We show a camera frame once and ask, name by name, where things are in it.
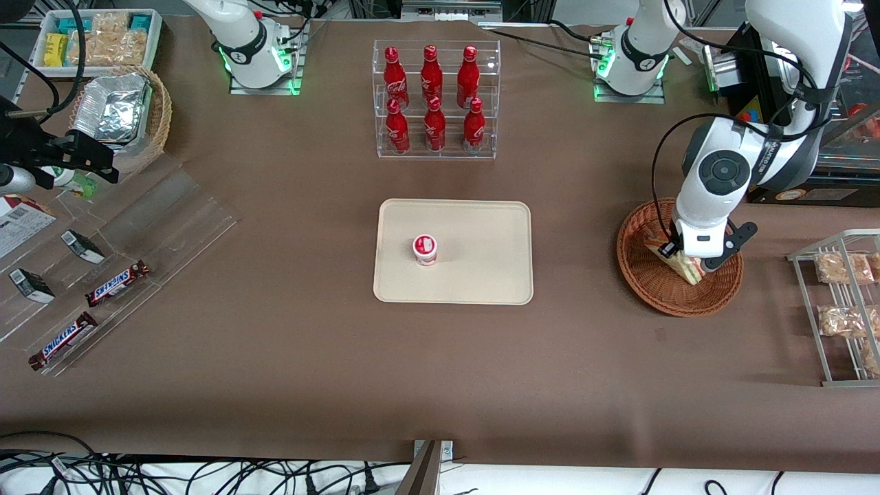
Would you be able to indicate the white plastic bin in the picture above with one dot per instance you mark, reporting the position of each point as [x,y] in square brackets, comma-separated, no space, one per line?
[157,41]

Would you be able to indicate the clear nut snack bag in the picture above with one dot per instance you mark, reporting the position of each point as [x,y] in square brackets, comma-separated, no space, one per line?
[103,49]
[110,24]

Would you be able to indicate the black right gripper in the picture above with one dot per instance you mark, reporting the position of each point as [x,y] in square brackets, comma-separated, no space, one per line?
[20,143]

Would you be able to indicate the brown Snickers bar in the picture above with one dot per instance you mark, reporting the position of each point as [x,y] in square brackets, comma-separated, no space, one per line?
[63,341]
[117,283]

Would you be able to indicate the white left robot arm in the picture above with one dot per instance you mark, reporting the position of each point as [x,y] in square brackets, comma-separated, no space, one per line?
[718,206]

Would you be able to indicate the clear acrylic bottle rack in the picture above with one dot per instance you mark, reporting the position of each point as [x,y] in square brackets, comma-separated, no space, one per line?
[450,155]

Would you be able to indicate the light tall wicker basket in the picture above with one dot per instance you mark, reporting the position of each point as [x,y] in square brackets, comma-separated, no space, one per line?
[159,117]

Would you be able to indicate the red white yogurt cup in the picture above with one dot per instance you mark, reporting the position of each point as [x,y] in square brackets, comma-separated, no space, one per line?
[425,249]

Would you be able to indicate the black food warmer appliance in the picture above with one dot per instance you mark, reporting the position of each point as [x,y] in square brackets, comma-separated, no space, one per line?
[859,180]

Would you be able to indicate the brown round wicker basket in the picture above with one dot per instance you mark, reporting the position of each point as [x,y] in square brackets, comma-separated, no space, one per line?
[653,289]

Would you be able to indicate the brown table cover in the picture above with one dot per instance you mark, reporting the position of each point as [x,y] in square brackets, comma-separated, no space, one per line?
[275,378]

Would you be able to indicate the aluminium foil tray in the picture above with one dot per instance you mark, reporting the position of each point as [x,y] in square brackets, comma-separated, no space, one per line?
[113,110]

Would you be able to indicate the triangle sandwich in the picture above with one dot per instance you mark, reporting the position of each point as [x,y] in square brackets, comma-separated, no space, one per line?
[689,269]

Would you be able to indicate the clear acrylic stepped display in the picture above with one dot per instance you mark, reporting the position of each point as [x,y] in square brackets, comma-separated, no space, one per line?
[172,220]

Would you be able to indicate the clear plastic wrapper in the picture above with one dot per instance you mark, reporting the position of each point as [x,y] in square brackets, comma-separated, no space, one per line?
[691,48]

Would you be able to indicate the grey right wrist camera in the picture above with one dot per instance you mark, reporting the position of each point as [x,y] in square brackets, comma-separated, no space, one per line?
[14,180]

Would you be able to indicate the green white small bottle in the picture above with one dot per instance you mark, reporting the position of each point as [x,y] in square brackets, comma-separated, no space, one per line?
[75,184]

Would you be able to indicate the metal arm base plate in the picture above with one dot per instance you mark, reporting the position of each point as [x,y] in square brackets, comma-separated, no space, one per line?
[629,98]
[265,88]

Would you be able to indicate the beige plastic tray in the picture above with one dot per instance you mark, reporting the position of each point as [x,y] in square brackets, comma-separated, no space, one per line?
[481,268]

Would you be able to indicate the small black white box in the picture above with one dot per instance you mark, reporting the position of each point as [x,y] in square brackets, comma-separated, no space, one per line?
[82,246]
[31,285]

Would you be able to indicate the teal snack packet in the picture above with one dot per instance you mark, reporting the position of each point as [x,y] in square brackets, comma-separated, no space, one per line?
[139,22]
[69,25]

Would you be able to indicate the white printed paper carton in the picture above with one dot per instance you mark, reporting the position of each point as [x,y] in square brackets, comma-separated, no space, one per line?
[20,227]

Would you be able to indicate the yellow snack packet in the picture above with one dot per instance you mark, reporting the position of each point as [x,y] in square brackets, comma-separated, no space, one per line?
[55,49]

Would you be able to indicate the red cola bottle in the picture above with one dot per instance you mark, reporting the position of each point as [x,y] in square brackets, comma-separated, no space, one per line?
[434,129]
[468,75]
[397,130]
[474,130]
[394,79]
[431,72]

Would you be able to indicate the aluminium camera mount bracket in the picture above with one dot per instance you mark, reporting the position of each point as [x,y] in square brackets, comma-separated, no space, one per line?
[423,474]

